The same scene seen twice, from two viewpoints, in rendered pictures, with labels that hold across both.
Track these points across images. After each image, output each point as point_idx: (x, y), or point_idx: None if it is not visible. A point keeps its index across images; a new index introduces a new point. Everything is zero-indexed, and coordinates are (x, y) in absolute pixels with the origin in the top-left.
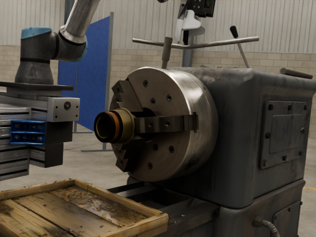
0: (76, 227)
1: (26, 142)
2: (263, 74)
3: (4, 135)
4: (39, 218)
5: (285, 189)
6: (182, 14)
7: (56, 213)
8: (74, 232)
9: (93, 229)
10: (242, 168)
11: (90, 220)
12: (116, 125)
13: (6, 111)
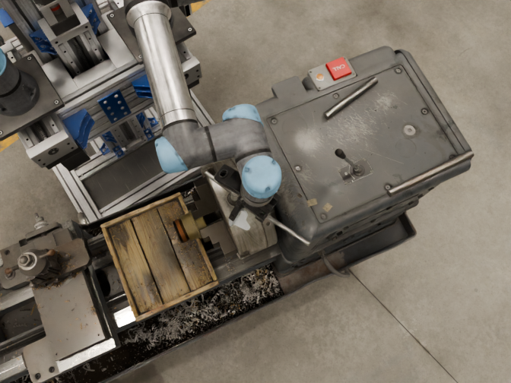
0: (160, 277)
1: (150, 96)
2: (331, 230)
3: (129, 93)
4: (142, 257)
5: (371, 225)
6: (233, 217)
7: (153, 252)
8: (158, 283)
9: (169, 282)
10: (295, 257)
11: (172, 269)
12: (184, 241)
13: (124, 79)
